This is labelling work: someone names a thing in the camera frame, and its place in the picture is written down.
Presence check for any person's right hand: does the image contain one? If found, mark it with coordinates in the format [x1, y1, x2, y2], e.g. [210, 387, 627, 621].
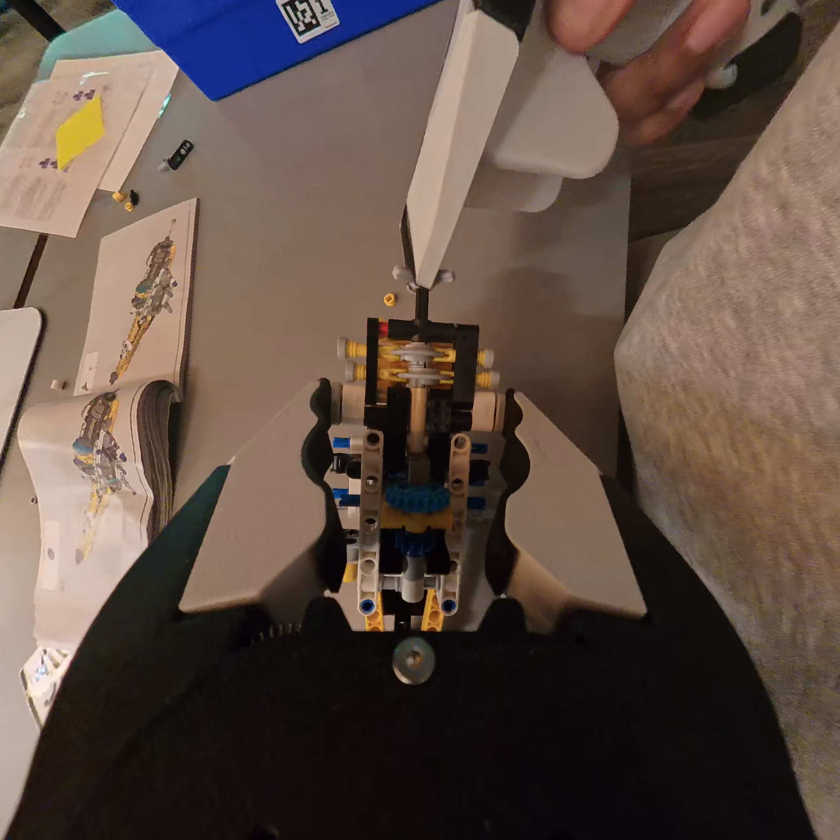
[546, 0, 757, 147]

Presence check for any white paper sheet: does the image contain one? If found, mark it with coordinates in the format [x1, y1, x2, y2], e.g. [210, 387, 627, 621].
[49, 51, 179, 193]

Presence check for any thick open instruction booklet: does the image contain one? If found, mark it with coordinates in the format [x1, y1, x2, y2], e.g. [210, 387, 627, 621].
[16, 379, 186, 726]

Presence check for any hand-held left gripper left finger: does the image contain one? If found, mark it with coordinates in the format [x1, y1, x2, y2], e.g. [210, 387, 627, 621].
[177, 377, 349, 626]

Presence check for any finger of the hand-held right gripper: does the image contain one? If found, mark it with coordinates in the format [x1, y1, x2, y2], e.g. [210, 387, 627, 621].
[399, 8, 521, 291]

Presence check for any small grey lego connector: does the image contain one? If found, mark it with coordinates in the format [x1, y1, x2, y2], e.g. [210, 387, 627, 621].
[392, 264, 455, 293]

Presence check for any yellow black lego assembly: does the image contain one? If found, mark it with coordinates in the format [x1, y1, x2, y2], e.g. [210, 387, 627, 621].
[331, 289, 509, 634]

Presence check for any blue plastic bin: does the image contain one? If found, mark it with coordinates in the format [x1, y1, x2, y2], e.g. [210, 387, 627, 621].
[112, 0, 475, 102]

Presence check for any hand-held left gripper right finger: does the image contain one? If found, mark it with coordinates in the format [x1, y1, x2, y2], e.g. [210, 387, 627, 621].
[484, 390, 649, 634]

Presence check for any leaflet with yellow diamond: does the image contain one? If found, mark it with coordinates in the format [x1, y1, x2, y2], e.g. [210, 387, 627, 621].
[0, 59, 157, 238]

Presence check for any thin closed instruction booklet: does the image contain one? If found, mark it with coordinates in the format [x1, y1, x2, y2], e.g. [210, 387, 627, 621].
[73, 197, 200, 396]

